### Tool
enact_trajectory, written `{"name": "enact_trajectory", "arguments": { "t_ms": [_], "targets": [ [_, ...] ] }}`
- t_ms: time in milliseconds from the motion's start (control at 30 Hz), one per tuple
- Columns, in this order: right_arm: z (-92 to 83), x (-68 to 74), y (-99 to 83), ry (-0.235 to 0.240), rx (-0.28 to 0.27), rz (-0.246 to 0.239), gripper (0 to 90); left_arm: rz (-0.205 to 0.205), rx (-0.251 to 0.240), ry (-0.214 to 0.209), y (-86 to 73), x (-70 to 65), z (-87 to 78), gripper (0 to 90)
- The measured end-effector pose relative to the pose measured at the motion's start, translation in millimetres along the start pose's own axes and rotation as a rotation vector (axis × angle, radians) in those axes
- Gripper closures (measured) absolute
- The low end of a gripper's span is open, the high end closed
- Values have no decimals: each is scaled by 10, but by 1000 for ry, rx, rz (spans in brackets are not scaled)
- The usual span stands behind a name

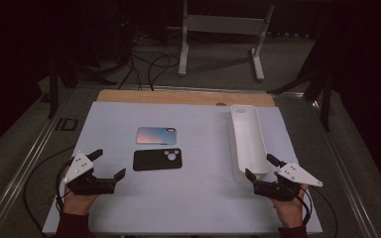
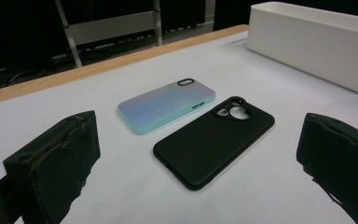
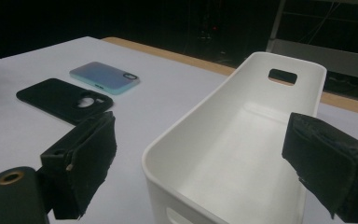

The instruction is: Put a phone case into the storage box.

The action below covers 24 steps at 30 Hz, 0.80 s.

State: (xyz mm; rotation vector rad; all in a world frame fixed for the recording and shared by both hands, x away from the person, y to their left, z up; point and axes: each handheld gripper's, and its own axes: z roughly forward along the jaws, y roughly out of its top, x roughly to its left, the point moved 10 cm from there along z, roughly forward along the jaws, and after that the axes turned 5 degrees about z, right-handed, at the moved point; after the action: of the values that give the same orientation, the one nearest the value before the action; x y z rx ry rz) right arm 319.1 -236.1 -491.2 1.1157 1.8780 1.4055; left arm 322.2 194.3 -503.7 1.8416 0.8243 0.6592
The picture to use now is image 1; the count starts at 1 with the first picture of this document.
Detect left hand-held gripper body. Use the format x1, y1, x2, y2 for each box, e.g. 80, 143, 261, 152
63, 152, 117, 196

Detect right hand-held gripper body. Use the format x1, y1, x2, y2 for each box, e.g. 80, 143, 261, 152
253, 162, 323, 202

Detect white plastic tray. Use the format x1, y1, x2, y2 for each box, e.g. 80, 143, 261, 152
229, 104, 272, 183

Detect black phone case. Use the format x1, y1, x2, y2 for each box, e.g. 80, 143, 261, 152
132, 148, 184, 172

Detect pink blue gradient phone case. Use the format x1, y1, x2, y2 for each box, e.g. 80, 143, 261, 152
135, 126, 178, 146

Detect person's left hand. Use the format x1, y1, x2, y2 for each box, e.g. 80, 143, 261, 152
61, 167, 100, 216

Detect person's right hand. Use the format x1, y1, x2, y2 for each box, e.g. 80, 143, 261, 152
271, 184, 309, 229

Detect white table board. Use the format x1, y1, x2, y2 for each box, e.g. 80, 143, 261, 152
42, 100, 323, 236

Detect black stand legs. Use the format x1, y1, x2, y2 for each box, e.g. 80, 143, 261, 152
266, 33, 336, 133
39, 49, 117, 120

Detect left hand-held gripper cable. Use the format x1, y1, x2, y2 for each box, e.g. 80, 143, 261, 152
55, 158, 77, 212

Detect hand-held gripper cable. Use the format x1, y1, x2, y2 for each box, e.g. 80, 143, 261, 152
55, 158, 77, 212
296, 186, 314, 226

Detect right hand-held gripper cable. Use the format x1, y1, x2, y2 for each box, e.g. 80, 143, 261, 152
296, 186, 314, 226

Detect metal floor rail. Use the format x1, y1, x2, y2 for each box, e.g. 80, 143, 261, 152
0, 86, 77, 238
274, 93, 380, 238

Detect black floor cable bundle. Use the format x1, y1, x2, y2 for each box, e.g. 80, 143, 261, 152
116, 31, 147, 91

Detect black floor cable loop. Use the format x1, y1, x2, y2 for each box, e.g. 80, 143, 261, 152
146, 54, 181, 92

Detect white metal stand frame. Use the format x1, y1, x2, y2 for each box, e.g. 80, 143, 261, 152
178, 0, 276, 82

